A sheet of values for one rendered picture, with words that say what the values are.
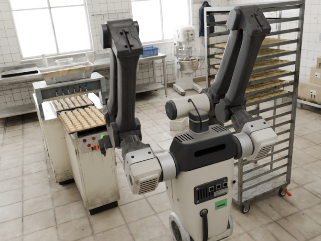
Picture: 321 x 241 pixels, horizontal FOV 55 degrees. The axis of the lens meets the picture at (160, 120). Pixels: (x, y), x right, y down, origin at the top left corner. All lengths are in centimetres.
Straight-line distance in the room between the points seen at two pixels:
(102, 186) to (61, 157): 74
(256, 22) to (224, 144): 41
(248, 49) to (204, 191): 51
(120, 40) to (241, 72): 48
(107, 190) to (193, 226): 202
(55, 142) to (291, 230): 246
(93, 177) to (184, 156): 207
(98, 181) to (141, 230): 60
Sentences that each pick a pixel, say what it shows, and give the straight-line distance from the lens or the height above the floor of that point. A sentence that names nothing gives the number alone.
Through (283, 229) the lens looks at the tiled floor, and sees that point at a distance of 299.
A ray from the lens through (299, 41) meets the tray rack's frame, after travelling 288.
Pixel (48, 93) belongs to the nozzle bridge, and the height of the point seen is 109.
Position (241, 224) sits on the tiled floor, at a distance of 298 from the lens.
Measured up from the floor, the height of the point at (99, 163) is 54.
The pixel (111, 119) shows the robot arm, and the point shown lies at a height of 150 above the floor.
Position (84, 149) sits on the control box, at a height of 73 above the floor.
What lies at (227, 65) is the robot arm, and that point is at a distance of 123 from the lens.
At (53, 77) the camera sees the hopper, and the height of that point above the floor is 126.
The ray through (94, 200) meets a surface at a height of 18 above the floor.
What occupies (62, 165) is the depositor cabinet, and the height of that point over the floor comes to 28.
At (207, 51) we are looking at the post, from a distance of 280.
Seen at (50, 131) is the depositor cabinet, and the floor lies 70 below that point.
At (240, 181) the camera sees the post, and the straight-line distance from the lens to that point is 285.
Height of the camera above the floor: 189
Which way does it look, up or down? 21 degrees down
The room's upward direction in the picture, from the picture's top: 5 degrees counter-clockwise
